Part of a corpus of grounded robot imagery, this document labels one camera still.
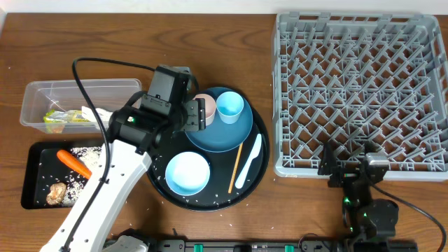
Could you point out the white rice pile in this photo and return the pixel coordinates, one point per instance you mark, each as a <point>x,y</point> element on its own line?
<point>75,182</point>

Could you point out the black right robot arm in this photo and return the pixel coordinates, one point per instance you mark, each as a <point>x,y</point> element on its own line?
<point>372,221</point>

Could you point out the black round tray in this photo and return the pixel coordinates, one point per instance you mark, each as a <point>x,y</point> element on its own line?
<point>215,195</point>

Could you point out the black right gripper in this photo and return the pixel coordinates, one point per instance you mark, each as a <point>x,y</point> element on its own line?
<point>344,175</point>

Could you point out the clear plastic bin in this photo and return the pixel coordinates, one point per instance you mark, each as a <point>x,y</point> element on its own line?
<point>60,96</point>

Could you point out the pink plastic cup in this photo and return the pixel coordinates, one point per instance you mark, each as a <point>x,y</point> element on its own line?
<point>210,107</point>

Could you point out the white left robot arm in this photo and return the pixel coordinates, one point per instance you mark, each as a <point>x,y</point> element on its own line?
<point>133,136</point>

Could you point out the dark blue round plate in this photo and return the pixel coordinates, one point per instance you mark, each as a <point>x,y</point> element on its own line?
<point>221,137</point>

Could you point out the black rectangular tray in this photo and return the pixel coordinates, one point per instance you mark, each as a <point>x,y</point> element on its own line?
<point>44,169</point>

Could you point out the light blue plastic cup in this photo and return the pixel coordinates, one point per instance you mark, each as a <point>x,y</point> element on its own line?
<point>230,105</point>

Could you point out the light blue bowl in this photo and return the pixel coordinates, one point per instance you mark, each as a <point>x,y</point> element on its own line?
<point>187,173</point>

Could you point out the yellow green wrapper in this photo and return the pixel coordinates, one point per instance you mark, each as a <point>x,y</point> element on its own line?
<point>55,121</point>

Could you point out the brown walnut-like food scrap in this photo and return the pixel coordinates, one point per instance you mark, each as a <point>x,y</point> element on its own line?
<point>56,194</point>

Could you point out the white napkin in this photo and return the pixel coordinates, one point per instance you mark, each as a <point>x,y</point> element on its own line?
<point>88,114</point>

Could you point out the black rail with green clips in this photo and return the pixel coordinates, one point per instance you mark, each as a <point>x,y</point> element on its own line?
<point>313,244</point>

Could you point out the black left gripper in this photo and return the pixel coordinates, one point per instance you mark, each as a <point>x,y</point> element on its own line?
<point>198,122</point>

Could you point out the light blue plastic knife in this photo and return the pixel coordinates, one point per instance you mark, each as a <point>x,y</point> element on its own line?
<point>252,155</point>

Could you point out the orange carrot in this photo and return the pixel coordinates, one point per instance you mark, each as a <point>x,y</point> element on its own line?
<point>71,162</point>

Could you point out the grey dishwasher rack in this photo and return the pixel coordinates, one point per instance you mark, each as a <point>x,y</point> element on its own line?
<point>347,80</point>

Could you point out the wooden chopstick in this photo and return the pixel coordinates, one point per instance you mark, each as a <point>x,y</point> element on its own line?
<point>234,171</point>

